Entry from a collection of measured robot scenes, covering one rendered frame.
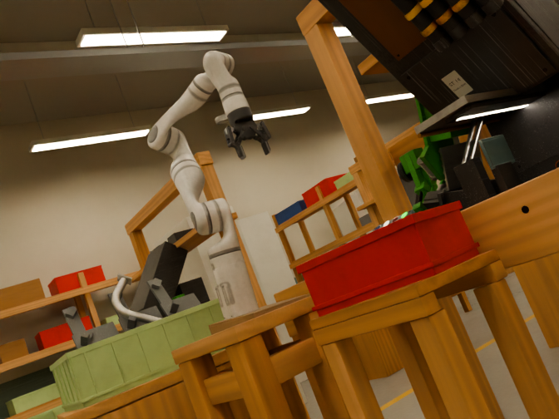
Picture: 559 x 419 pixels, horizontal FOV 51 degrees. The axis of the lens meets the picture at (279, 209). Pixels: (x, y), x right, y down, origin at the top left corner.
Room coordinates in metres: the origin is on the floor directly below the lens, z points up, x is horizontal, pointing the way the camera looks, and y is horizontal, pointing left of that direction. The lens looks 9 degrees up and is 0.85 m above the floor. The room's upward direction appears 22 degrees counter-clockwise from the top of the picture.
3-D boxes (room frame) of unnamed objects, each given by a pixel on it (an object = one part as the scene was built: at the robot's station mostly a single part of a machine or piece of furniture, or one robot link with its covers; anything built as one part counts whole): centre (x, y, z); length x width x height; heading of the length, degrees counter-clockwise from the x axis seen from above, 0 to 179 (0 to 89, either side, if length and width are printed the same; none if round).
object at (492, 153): (1.41, -0.53, 0.97); 0.10 x 0.02 x 0.14; 127
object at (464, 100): (1.45, -0.58, 1.11); 0.39 x 0.16 x 0.03; 127
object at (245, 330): (1.65, 0.20, 0.83); 0.32 x 0.32 x 0.04; 44
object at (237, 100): (1.74, 0.02, 1.47); 0.11 x 0.09 x 0.06; 37
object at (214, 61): (1.72, 0.01, 1.57); 0.09 x 0.07 x 0.15; 151
